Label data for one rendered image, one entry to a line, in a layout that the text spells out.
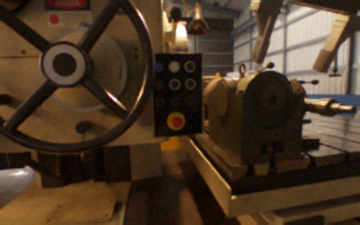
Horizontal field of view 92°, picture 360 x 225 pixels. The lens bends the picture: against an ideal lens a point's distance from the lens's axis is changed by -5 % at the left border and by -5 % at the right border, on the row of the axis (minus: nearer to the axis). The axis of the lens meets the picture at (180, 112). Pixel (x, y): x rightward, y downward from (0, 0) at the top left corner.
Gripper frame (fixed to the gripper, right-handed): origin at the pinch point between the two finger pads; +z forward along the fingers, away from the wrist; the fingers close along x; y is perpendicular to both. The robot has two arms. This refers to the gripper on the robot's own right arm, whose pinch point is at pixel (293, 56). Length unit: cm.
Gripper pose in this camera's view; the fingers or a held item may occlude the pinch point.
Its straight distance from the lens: 40.2
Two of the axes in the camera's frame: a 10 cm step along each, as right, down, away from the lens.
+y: 0.6, 5.1, -8.6
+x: 9.9, 0.8, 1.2
